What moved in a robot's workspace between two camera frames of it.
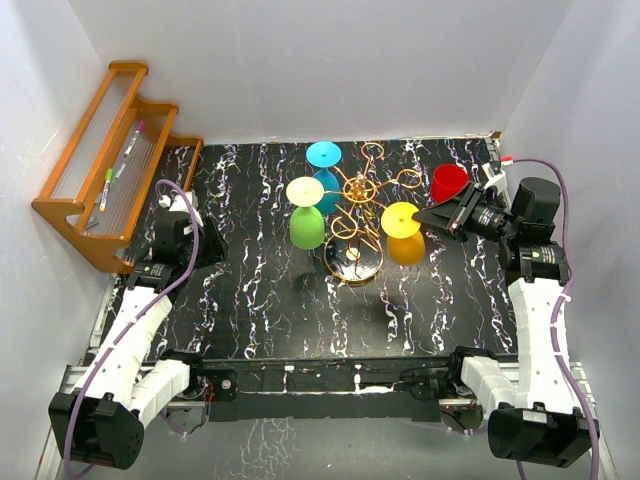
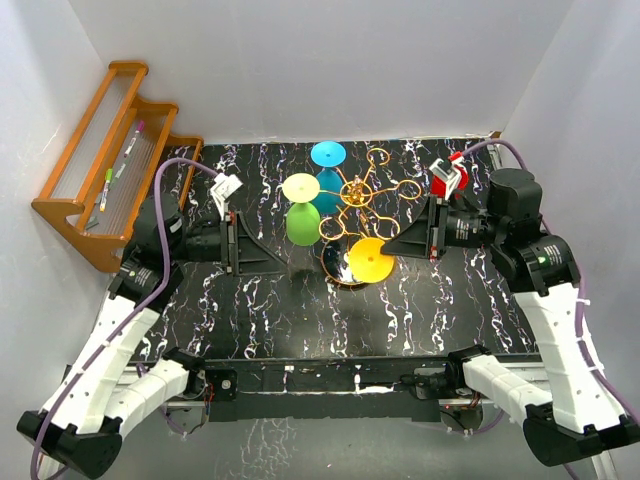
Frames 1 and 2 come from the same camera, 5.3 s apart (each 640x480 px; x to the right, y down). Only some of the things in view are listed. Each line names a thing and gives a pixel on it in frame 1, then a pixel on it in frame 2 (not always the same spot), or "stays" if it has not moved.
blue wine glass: [324, 155] stays
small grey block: [92, 222] stays
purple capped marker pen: [133, 141] stays
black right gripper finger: [448, 216] to [412, 242]
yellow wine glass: [406, 242] to [366, 262]
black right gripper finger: [458, 206] to [420, 229]
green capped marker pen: [108, 178] stays
